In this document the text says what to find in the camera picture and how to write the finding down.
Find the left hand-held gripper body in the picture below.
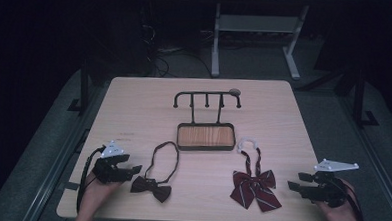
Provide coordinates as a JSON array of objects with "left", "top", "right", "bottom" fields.
[{"left": 91, "top": 139, "right": 133, "bottom": 186}]

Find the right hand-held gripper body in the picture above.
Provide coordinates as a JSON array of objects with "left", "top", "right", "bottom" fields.
[{"left": 308, "top": 158, "right": 361, "bottom": 210}]

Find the dark plain bow tie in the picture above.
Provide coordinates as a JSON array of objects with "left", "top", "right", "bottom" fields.
[{"left": 129, "top": 139, "right": 181, "bottom": 205}]

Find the red striped bow tie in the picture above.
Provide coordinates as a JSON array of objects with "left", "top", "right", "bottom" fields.
[{"left": 229, "top": 135, "right": 286, "bottom": 214}]

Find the black rack with wooden tray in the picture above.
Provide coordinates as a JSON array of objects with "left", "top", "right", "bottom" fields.
[{"left": 170, "top": 87, "right": 243, "bottom": 154}]

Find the person's right hand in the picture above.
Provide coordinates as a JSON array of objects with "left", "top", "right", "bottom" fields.
[{"left": 313, "top": 177, "right": 360, "bottom": 221}]

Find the person's left hand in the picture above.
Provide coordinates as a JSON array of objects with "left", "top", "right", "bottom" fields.
[{"left": 78, "top": 176, "right": 123, "bottom": 221}]

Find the black metal stand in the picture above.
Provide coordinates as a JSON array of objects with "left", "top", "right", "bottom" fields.
[
  {"left": 350, "top": 61, "right": 383, "bottom": 130},
  {"left": 67, "top": 56, "right": 94, "bottom": 115}
]

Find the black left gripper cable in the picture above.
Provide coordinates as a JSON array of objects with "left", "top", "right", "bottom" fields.
[{"left": 75, "top": 144, "right": 107, "bottom": 217}]

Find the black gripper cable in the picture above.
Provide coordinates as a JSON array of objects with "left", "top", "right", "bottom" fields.
[
  {"left": 75, "top": 144, "right": 107, "bottom": 217},
  {"left": 340, "top": 181, "right": 369, "bottom": 221}
]

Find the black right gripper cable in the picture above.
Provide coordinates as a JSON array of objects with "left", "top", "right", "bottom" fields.
[{"left": 340, "top": 181, "right": 369, "bottom": 221}]

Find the black floor cable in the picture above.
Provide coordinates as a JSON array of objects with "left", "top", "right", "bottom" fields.
[{"left": 147, "top": 47, "right": 215, "bottom": 81}]

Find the white metal table frame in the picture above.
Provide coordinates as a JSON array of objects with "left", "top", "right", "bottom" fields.
[{"left": 208, "top": 0, "right": 311, "bottom": 82}]

